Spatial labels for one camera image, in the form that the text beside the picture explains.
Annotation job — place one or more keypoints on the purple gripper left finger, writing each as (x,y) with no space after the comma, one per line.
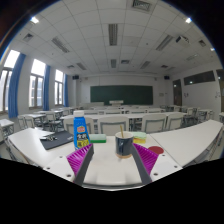
(79,161)

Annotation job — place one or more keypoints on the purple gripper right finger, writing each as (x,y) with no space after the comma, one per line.
(145,160)

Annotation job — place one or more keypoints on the red round coaster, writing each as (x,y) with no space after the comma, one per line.
(156,149)

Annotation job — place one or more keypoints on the green yellow sponge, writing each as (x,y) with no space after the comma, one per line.
(139,137)

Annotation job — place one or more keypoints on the blue plastic bottle white cap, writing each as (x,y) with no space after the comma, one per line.
(81,136)

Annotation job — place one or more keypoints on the green white sponge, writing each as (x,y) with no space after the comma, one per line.
(97,138)

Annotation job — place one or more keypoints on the dark grey laptop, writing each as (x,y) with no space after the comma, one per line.
(56,140)

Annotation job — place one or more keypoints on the dark mug with wooden base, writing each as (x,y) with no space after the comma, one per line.
(123,145)

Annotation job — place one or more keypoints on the white chair backrest centre-right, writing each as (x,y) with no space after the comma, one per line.
(153,123)

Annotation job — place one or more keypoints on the white chair backrest left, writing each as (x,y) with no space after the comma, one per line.
(69,125)

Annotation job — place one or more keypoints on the wooden stick in mug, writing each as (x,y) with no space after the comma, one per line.
(121,132)

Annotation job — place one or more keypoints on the white chair backrest centre-left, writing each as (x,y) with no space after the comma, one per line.
(112,125)

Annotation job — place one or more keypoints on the white chair backrest right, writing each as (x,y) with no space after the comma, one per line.
(174,121)

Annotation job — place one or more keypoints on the green chalkboard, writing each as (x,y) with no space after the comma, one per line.
(128,94)

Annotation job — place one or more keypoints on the blue curtain middle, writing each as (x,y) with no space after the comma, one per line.
(46,88)

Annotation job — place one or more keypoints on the blue curtain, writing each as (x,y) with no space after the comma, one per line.
(13,87)
(46,88)

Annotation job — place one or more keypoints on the blue curtain far left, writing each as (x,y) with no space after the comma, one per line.
(13,87)

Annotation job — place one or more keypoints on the ceiling projector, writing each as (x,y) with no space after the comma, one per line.
(184,41)

